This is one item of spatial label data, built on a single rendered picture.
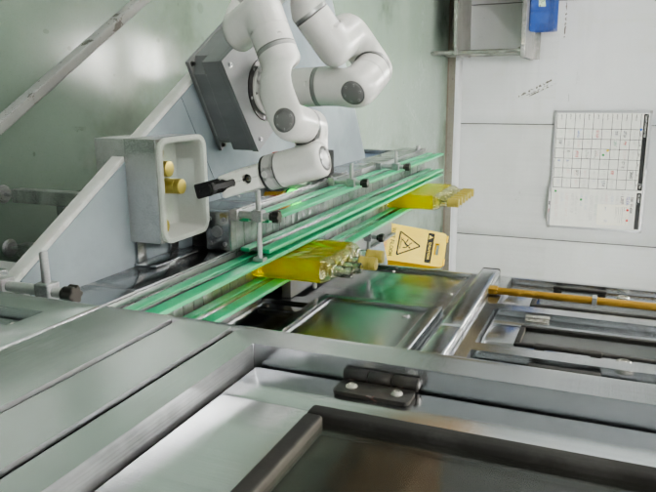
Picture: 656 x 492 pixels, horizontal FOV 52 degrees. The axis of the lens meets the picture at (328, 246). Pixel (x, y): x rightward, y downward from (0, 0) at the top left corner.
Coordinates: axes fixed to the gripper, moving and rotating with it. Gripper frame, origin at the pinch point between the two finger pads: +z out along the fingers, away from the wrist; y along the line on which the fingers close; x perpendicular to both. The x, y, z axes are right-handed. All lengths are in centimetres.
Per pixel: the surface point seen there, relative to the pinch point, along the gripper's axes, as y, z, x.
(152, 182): -10.7, 6.0, 4.4
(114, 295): -29.9, 6.9, -14.3
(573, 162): 604, -24, -76
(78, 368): -88, -43, -10
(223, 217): 8.0, 4.2, -7.4
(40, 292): -56, -5, -7
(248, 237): 16.9, 4.6, -14.4
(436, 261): 345, 60, -98
